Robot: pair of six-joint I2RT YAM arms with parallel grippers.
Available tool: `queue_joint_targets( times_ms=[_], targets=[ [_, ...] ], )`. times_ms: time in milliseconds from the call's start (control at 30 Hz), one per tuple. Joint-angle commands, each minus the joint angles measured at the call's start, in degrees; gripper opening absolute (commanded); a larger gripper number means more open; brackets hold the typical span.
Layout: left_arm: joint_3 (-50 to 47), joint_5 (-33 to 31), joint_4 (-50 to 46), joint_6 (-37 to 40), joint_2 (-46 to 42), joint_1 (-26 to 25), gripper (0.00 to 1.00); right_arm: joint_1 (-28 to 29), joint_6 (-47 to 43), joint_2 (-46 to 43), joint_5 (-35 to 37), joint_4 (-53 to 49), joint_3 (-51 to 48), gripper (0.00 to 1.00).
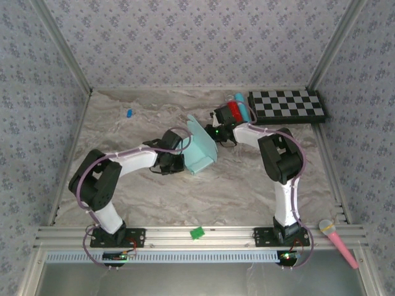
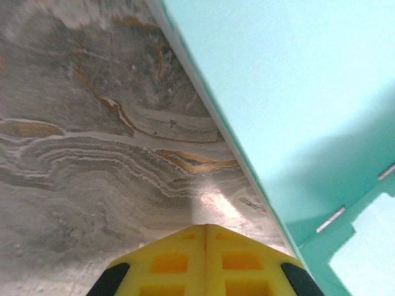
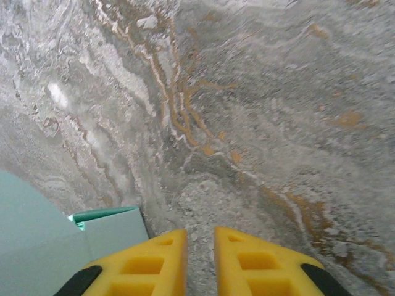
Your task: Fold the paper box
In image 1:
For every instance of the light teal paper box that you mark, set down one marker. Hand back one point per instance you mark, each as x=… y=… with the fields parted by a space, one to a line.
x=197 y=148

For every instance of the small blue key tag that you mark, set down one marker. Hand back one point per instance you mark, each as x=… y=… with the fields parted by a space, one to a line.
x=129 y=113

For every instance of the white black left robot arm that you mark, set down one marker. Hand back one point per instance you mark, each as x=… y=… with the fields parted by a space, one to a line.
x=135 y=160

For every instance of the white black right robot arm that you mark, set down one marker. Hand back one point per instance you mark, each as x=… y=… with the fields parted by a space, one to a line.
x=282 y=160

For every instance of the red cylindrical bottle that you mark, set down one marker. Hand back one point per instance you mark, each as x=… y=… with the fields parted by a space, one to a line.
x=236 y=111

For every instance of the black white checkerboard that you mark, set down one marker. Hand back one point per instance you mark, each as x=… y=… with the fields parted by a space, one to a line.
x=287 y=106

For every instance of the small green block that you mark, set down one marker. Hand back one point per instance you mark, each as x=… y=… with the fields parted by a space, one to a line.
x=197 y=233

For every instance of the small circuit board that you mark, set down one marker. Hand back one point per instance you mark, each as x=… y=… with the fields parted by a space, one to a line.
x=114 y=256
x=288 y=256

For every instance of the pink toy microphone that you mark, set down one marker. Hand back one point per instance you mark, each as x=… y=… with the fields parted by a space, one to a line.
x=339 y=246

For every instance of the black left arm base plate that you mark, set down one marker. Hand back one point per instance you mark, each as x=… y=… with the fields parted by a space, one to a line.
x=135 y=237

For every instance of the aluminium mounting rail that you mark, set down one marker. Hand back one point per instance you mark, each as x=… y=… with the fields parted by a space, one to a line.
x=222 y=235

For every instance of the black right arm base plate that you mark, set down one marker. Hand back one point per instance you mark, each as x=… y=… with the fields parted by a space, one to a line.
x=262 y=237

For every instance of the aluminium frame post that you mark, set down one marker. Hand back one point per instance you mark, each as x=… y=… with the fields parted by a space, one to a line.
x=61 y=46
x=336 y=46

